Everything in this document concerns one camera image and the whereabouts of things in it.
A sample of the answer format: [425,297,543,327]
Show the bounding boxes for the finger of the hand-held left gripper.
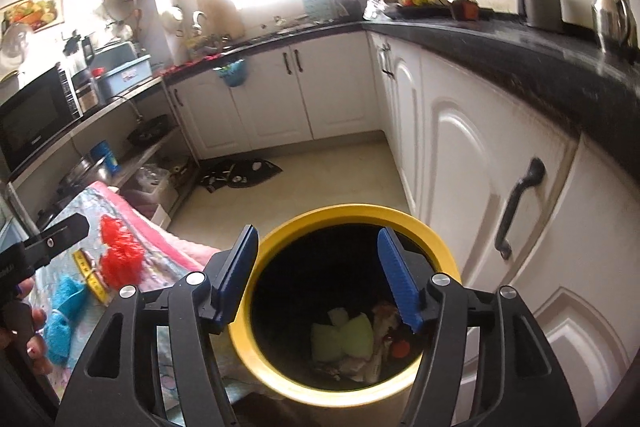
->
[22,213,90,267]

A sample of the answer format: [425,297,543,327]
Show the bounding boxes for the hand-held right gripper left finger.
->
[54,223,260,427]

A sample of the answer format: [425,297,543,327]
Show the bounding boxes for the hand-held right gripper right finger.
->
[376,227,583,427]

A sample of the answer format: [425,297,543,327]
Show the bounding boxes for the yellow tape measure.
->
[72,248,108,306]

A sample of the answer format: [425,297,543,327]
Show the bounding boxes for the yellow rimmed trash bin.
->
[227,204,463,427]

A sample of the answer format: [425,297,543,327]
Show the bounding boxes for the blue mesh scrubber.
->
[42,274,96,365]

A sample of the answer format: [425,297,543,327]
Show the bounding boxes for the light green sponge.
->
[311,307,375,362]

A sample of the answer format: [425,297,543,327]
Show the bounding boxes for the person's left hand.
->
[15,279,54,376]

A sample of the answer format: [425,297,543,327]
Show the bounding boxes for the steel cooking pot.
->
[57,152,108,192]

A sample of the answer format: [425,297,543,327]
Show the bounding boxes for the cartoon printed blanket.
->
[30,187,236,427]

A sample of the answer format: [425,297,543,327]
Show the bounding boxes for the blue round container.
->
[90,140,122,175]

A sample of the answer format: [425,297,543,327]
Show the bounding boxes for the clear plastic storage box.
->
[120,164,178,228]

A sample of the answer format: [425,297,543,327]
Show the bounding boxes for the dark floor mat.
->
[200,157,283,194]

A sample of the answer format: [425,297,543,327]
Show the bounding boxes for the black microwave oven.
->
[0,63,83,175]

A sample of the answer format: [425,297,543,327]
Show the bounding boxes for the black wok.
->
[126,114,171,145]

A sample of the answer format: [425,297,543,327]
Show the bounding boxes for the white kitchen cabinets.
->
[165,29,640,427]

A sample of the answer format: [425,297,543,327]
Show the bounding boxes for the steel kitchen rack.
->
[0,74,201,228]

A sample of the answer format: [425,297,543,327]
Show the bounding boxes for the black blender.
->
[62,32,101,112]

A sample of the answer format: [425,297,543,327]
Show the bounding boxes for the blue dish rack box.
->
[92,42,153,100]

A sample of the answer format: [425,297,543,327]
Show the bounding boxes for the clear plastic dome lid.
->
[0,24,31,72]

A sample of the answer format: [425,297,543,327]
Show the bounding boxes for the blue hanging basket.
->
[212,58,249,88]

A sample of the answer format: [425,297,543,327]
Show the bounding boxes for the white hanging colander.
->
[162,5,186,32]

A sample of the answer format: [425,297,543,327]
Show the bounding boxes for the black stone countertop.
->
[162,4,640,180]

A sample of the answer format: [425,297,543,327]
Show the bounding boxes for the beige cutting board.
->
[196,0,246,42]

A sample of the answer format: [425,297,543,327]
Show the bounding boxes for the black tray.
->
[395,3,453,18]

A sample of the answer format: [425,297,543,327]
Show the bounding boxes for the white plastic bag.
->
[363,0,401,21]

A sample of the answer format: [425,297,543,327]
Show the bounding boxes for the red jar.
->
[447,0,480,22]

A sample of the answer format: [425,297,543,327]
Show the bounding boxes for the grey electric kettle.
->
[517,0,564,32]

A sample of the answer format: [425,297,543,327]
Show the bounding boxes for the shiny steel kettle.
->
[592,0,638,55]

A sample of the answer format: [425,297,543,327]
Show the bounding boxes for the fruit wall poster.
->
[0,0,64,32]

